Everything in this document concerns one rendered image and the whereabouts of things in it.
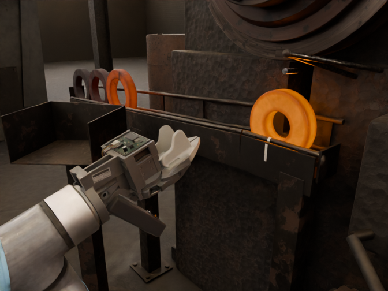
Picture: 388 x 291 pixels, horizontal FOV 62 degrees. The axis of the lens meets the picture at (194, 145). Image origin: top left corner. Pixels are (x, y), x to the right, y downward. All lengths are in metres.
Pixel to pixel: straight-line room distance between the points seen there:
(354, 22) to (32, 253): 0.57
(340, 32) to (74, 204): 0.49
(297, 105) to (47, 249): 0.51
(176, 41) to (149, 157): 3.04
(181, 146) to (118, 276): 0.99
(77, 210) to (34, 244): 0.06
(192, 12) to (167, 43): 2.38
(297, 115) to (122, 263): 1.04
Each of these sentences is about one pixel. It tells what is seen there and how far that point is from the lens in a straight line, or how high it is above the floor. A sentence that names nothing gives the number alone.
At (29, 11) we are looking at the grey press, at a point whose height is 1.08.
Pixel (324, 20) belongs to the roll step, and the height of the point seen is 0.95.
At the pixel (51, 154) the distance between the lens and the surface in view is 1.03.
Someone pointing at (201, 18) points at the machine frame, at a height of 0.97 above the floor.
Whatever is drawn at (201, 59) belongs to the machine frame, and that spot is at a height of 0.85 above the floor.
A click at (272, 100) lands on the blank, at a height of 0.79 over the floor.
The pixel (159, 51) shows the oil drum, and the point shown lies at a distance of 3.51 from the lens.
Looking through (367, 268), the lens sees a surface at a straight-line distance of 0.60.
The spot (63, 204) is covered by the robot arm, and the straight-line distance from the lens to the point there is 0.45.
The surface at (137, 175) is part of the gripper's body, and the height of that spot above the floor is 0.74.
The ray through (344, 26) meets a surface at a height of 0.94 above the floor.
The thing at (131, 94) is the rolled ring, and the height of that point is 0.72.
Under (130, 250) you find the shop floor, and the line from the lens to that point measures 1.55.
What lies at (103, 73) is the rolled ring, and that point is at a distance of 1.39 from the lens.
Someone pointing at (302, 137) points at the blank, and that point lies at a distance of 0.70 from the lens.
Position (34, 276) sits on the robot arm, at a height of 0.66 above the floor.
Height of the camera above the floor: 0.94
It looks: 20 degrees down
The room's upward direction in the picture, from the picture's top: straight up
